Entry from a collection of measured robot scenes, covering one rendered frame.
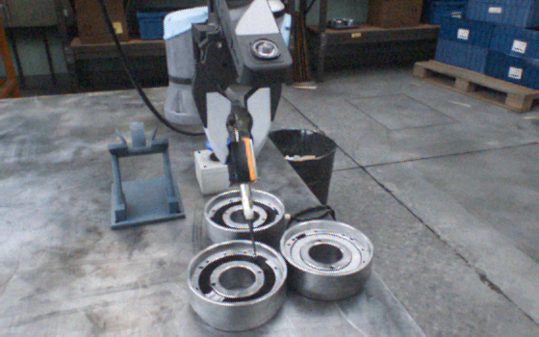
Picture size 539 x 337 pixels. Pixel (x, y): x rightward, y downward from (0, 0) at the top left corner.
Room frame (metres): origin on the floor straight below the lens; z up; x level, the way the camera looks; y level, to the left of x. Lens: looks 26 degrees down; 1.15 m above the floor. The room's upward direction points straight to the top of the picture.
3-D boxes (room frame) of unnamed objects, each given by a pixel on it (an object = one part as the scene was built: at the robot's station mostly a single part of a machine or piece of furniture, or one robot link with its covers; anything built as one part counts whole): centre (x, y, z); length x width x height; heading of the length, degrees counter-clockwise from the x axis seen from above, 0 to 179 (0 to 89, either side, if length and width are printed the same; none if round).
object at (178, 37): (0.99, 0.15, 0.97); 0.13 x 0.12 x 0.14; 89
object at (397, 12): (4.65, -1.24, 0.67); 0.52 x 0.43 x 0.43; 107
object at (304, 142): (1.70, -0.12, 0.21); 0.34 x 0.34 x 0.43
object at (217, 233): (0.50, 0.03, 0.82); 0.10 x 0.10 x 0.04
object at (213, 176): (0.66, 0.08, 0.82); 0.08 x 0.07 x 0.05; 17
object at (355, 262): (0.42, -0.07, 0.82); 0.08 x 0.08 x 0.02
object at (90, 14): (3.86, 1.35, 0.64); 0.49 x 0.40 x 0.37; 112
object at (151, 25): (4.04, 0.84, 0.56); 0.52 x 0.38 x 0.22; 104
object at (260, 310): (0.38, 0.03, 0.82); 0.10 x 0.10 x 0.04
